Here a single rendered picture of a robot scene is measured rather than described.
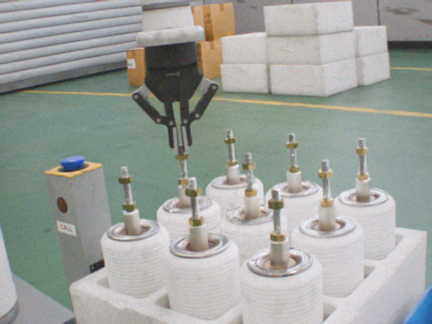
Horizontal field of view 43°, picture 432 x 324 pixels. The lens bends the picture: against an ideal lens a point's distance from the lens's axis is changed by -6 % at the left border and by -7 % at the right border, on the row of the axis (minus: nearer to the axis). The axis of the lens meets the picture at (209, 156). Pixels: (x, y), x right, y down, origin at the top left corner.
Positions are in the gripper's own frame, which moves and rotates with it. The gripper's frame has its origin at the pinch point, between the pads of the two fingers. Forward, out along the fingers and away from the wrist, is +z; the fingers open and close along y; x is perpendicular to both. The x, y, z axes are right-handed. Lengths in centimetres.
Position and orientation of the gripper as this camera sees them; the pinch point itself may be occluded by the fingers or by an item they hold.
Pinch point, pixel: (180, 137)
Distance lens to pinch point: 85.9
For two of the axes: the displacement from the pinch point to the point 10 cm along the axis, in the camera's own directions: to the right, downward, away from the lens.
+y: -9.9, 1.2, -0.7
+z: 1.0, 9.6, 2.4
